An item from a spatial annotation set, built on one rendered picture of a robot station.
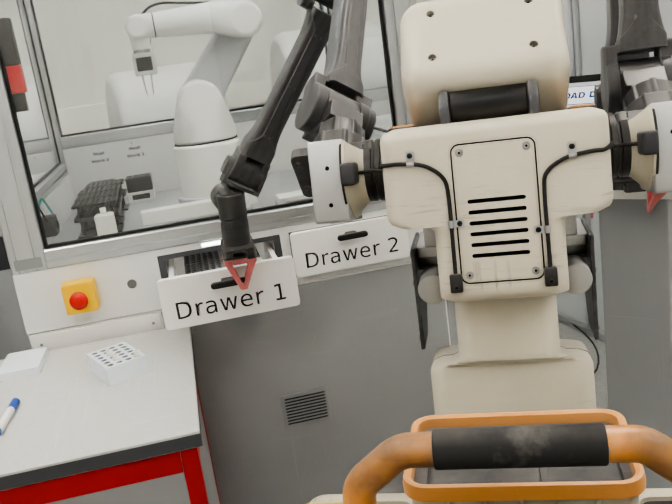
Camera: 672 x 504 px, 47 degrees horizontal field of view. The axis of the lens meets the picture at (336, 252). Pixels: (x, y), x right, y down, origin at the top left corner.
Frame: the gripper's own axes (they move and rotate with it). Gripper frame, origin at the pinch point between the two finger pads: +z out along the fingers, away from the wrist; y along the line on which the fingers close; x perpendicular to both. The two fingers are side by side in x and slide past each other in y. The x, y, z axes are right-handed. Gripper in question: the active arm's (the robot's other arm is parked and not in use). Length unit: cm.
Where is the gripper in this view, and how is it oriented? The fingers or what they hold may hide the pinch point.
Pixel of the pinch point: (243, 284)
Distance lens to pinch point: 163.2
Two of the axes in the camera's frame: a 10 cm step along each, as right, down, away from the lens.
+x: -9.7, 1.6, -1.6
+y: -2.0, -2.7, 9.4
